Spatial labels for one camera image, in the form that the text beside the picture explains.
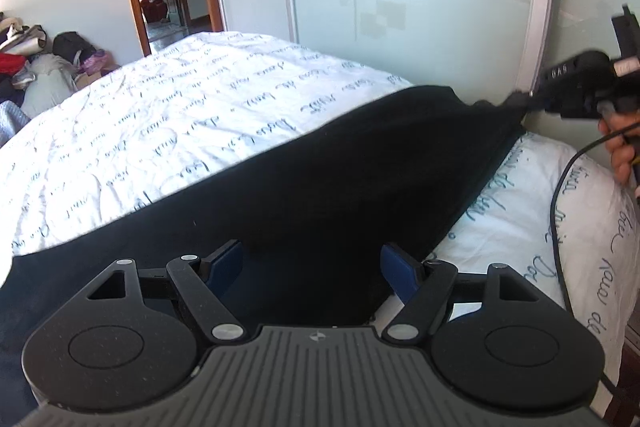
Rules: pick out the white script-printed quilt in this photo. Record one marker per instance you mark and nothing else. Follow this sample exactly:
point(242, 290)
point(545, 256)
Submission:
point(150, 117)

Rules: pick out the grey pillow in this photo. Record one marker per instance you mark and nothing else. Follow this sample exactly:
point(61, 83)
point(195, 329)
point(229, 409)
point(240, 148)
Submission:
point(47, 82)

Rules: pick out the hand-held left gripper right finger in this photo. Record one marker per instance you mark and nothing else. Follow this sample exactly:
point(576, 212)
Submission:
point(398, 270)

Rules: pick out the black pants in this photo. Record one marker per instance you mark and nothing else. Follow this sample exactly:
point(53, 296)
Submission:
point(320, 177)

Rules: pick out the person's right hand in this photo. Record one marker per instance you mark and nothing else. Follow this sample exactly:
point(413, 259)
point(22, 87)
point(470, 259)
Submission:
point(622, 147)

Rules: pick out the white script-printed pillow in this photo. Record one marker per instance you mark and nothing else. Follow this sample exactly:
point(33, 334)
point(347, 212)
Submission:
point(520, 217)

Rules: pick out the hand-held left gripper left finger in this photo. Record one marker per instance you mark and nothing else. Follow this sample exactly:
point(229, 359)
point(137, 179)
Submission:
point(226, 265)

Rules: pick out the cardboard box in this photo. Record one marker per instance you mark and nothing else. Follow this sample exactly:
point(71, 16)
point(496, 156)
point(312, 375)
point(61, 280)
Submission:
point(89, 79)

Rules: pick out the purple cloth bundle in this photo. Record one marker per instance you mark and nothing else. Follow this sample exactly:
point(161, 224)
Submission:
point(97, 62)

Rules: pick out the red armchair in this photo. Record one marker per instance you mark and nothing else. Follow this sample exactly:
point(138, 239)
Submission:
point(152, 9)

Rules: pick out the black bag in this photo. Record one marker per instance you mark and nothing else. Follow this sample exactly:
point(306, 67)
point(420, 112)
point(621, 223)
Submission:
point(72, 46)

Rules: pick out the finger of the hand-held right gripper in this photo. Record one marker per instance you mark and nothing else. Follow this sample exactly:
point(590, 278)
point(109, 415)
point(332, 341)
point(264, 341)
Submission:
point(520, 98)

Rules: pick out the pile of clothes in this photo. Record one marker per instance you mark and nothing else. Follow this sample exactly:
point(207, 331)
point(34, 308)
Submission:
point(15, 52)

